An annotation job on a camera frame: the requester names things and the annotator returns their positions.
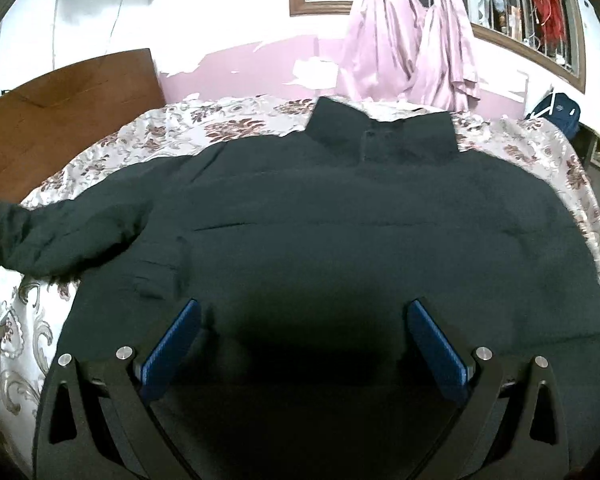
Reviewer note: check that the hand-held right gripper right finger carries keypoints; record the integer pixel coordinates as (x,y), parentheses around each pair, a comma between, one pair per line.
(435,342)

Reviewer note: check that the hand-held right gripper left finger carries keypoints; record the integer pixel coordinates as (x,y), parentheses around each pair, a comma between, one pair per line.
(172,340)

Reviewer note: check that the black jacket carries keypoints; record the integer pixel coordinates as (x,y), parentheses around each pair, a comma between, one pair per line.
(330,220)

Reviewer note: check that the floral bedspread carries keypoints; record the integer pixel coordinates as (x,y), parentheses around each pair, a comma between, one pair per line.
(25,320)

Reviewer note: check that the wooden headboard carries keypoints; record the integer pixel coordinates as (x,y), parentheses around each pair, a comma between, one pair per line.
(55,110)

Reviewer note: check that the pink curtain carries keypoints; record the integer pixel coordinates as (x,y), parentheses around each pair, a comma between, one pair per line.
(445,60)
(380,35)

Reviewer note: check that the red hanging cloth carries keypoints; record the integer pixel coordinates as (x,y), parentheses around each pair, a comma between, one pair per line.
(545,5)

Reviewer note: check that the large wooden window frame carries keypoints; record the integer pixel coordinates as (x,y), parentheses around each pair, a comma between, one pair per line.
(530,52)

